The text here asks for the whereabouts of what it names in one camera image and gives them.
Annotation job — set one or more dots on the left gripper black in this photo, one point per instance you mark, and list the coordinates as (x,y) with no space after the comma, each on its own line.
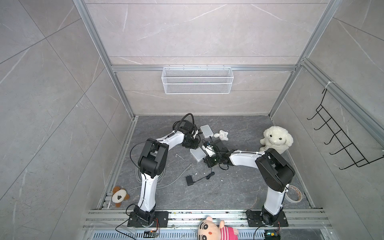
(196,145)

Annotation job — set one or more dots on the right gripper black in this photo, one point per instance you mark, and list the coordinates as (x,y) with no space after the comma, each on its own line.
(207,160)

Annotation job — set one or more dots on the white network switch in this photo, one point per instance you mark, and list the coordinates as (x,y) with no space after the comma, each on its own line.
(207,131)
(198,154)

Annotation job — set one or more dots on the black power adapter with plug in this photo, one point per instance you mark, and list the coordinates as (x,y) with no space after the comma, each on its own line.
(218,143)

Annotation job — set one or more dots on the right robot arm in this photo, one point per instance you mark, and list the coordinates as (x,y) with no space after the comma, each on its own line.
(275,170)

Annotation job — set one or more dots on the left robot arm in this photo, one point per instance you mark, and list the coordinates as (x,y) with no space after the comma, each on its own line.
(152,163)

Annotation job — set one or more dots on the small white plush toy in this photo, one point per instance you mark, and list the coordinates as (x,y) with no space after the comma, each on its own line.
(222,135)

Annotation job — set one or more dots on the large white plush dog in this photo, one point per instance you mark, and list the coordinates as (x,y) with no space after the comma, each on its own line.
(276,138)

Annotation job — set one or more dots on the pink striped cartoon doll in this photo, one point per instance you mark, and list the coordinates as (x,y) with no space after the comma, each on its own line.
(208,230)

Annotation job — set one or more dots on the roll of tape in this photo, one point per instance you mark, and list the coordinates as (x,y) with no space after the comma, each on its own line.
(294,195)

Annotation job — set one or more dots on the brown white plush toy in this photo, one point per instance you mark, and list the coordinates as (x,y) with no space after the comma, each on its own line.
(119,195)

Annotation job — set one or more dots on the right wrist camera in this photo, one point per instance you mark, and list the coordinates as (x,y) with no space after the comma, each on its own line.
(208,148)

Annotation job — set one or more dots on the white wire mesh basket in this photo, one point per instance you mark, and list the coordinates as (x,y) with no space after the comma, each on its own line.
(197,80)

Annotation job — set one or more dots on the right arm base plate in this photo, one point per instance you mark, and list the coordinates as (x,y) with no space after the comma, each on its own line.
(255,218)

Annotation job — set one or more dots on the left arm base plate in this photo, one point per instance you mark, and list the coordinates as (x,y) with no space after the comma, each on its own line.
(161,218)

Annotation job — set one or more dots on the black wire hook rack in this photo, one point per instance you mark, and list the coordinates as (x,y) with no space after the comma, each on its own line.
(340,136)

